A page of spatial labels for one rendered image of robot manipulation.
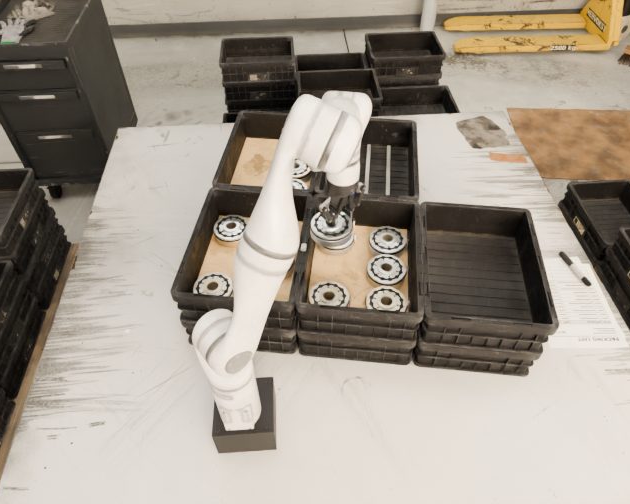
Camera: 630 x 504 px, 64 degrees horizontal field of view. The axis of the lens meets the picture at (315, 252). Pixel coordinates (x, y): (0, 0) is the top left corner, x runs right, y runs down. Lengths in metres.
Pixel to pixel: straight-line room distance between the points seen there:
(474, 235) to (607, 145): 2.21
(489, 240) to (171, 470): 1.02
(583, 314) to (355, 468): 0.79
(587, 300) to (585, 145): 2.04
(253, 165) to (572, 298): 1.06
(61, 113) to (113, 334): 1.50
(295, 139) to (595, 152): 2.96
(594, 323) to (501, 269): 0.31
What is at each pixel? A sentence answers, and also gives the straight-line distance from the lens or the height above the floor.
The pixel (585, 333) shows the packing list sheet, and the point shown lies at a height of 0.70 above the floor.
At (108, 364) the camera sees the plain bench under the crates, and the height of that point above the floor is 0.70.
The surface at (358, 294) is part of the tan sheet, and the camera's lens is 1.33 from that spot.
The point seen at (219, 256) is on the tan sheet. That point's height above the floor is 0.83.
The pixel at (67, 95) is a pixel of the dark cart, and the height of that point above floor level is 0.65.
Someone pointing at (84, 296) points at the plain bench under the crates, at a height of 0.70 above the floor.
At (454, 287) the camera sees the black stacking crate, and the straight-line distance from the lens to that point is 1.39.
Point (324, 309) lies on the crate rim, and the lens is 1.17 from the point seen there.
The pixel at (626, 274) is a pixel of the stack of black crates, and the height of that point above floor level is 0.38.
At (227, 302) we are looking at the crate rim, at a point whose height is 0.92.
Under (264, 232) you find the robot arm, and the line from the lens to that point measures 0.77.
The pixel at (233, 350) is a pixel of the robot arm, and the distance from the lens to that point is 0.89.
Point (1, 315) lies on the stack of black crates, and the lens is 2.12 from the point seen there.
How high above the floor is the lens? 1.88
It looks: 48 degrees down
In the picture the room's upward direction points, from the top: 1 degrees counter-clockwise
